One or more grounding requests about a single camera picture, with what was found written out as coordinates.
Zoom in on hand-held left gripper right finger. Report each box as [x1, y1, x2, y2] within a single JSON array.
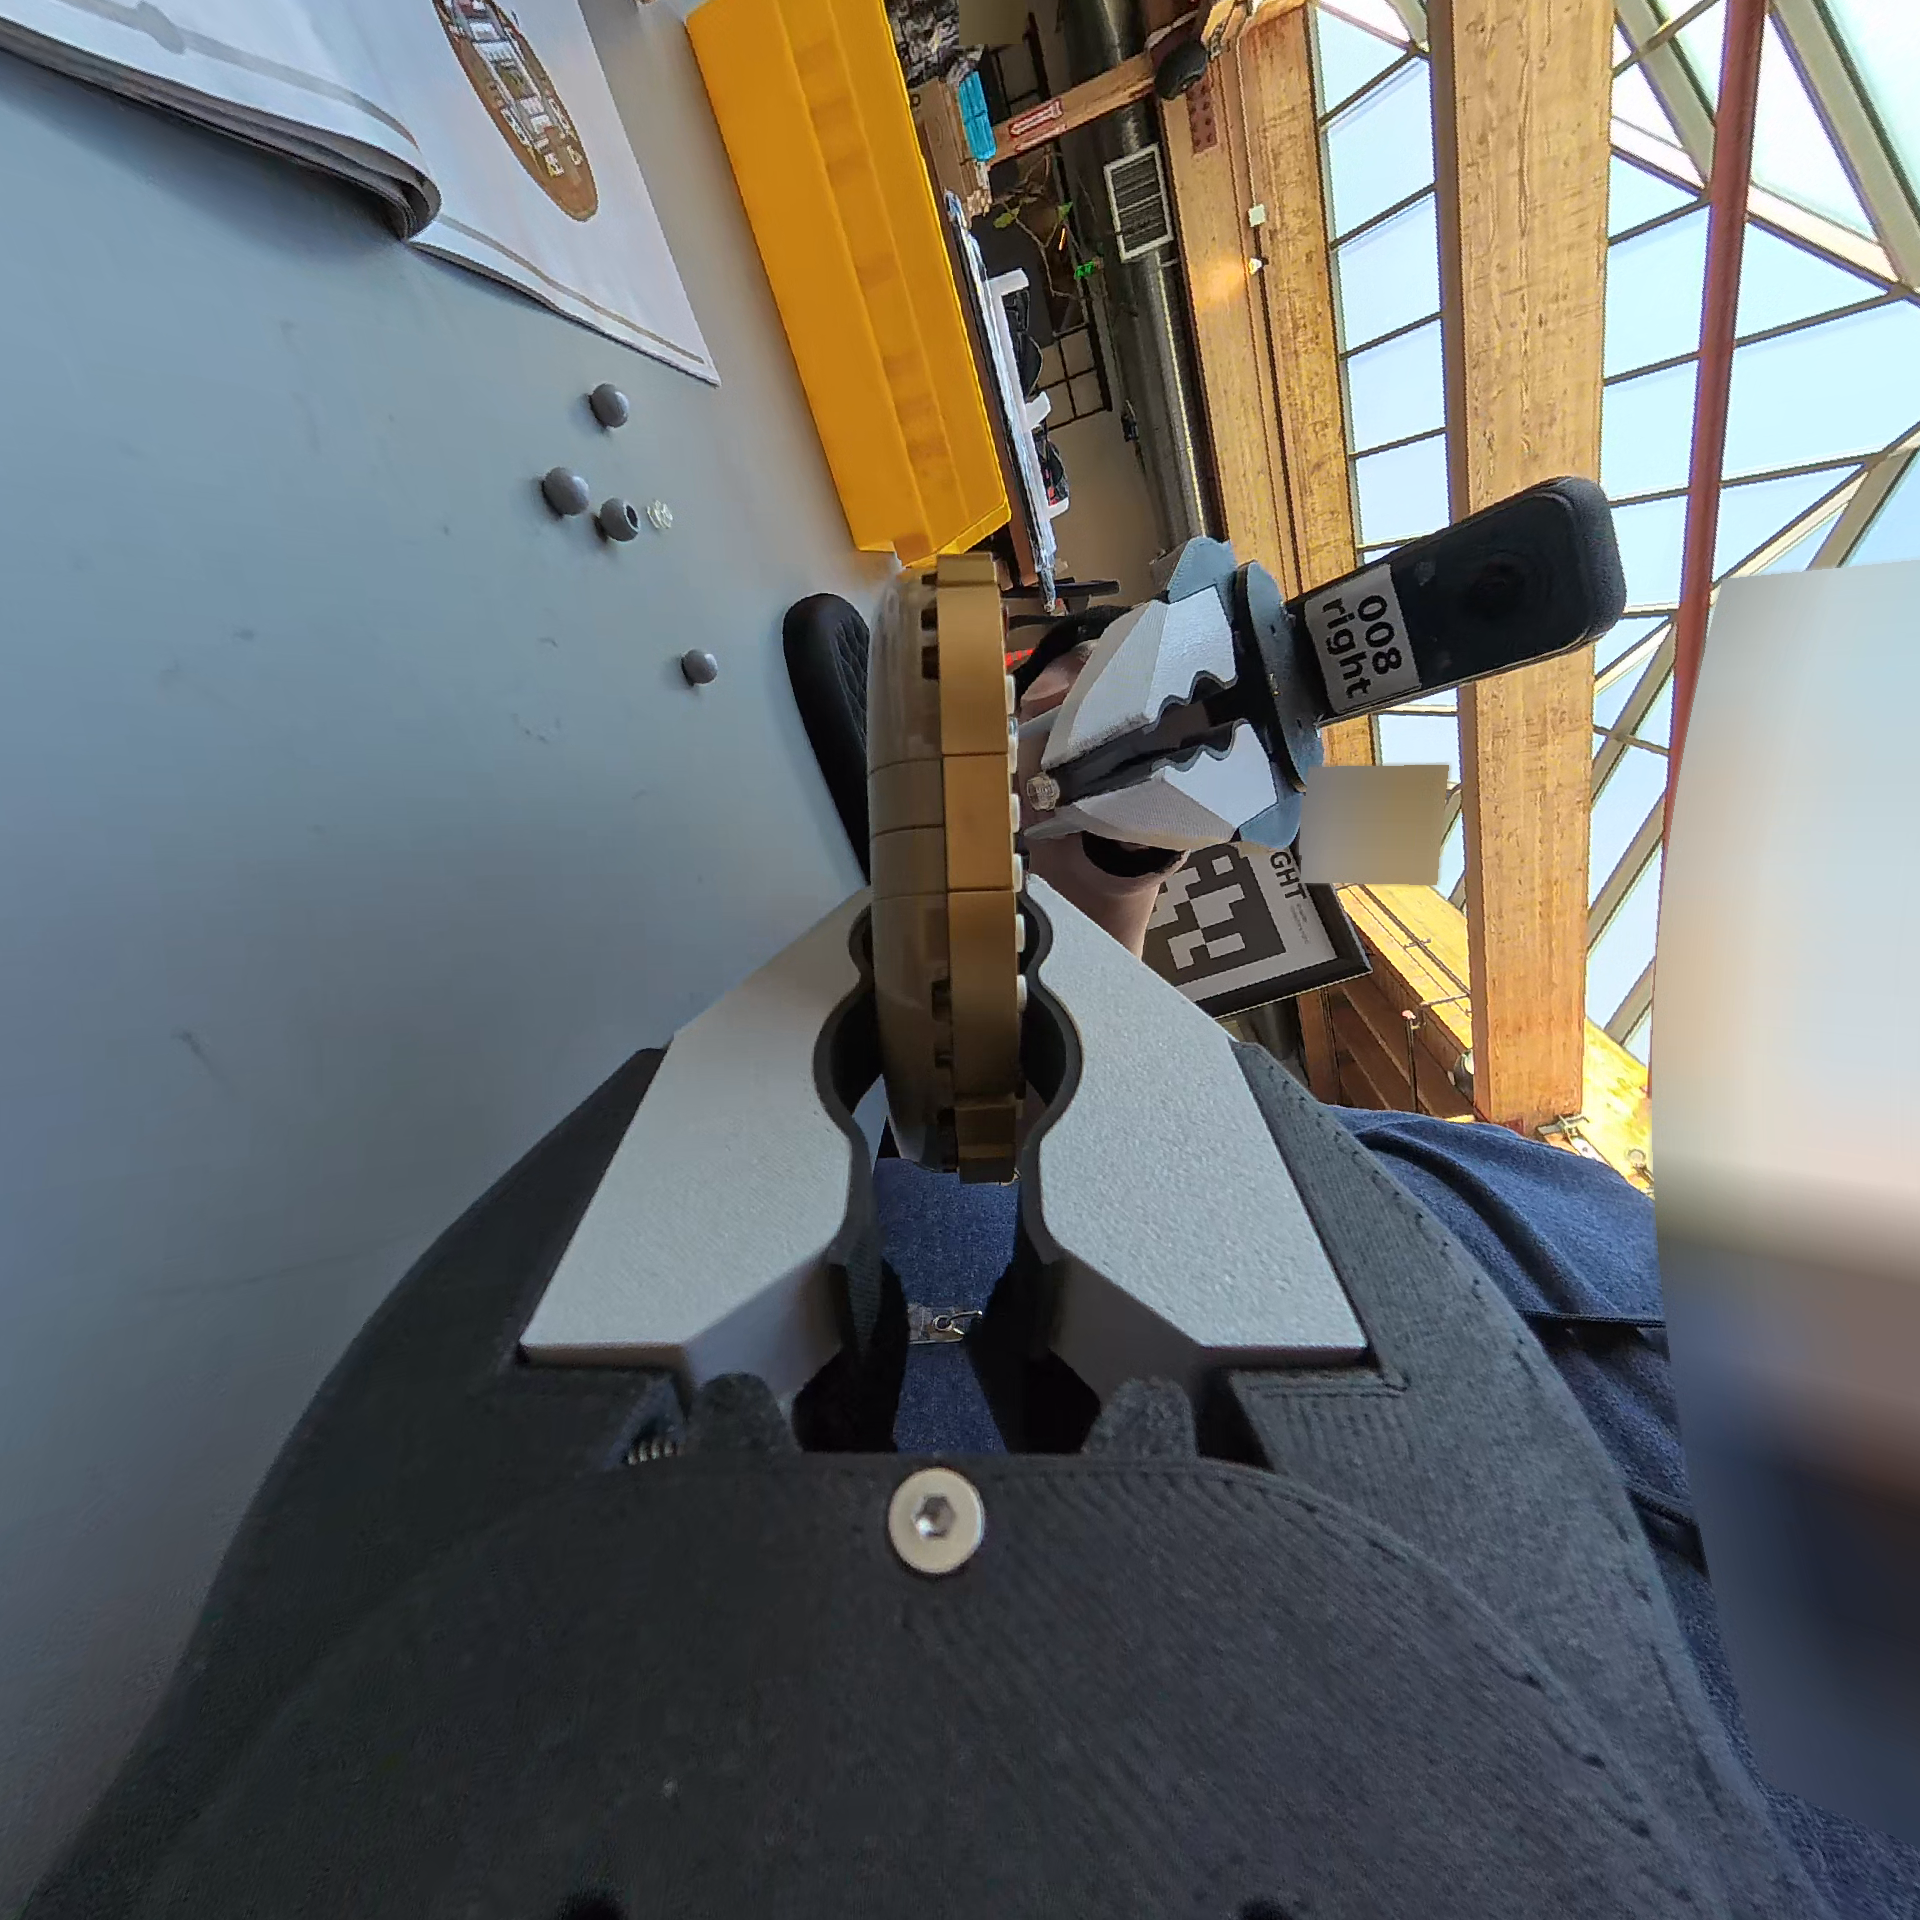
[[1013, 872, 1374, 1418]]

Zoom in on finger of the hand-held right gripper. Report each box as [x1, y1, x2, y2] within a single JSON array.
[[1042, 592, 1248, 770], [1023, 732, 1306, 849]]

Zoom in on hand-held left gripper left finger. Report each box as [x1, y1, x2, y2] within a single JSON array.
[[517, 885, 898, 1445]]

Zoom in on gold round lego base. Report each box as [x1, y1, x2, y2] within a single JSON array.
[[863, 550, 1039, 1186]]

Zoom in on lego instruction booklet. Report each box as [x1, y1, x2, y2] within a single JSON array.
[[0, 0, 722, 385]]

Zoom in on person's right hand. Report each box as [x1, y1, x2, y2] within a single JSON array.
[[1036, 828, 1191, 951]]

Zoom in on framed marker sign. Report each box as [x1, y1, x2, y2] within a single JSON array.
[[1141, 839, 1374, 1021]]

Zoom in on wooden roof beam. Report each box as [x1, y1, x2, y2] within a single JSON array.
[[1430, 0, 1614, 1133]]

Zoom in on black wrist rest pad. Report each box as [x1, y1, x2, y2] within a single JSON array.
[[783, 592, 875, 847]]

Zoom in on yellow plastic bin stack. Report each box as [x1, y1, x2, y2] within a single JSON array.
[[688, 0, 1010, 566]]

